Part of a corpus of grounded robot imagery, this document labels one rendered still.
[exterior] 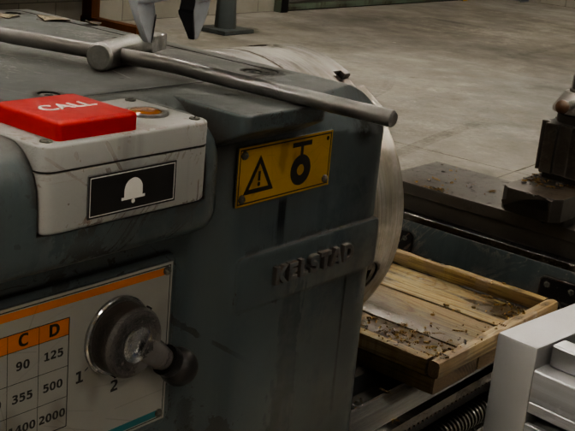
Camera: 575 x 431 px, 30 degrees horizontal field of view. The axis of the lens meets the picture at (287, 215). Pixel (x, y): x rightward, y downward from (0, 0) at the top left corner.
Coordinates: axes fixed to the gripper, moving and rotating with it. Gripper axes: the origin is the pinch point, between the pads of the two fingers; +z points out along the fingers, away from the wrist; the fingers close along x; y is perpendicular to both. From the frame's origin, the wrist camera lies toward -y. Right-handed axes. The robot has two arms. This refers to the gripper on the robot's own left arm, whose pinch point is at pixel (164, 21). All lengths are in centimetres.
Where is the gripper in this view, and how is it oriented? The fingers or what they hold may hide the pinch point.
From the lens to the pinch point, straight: 83.9
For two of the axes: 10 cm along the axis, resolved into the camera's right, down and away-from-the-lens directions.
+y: 7.7, 2.6, -5.9
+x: 6.4, -1.8, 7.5
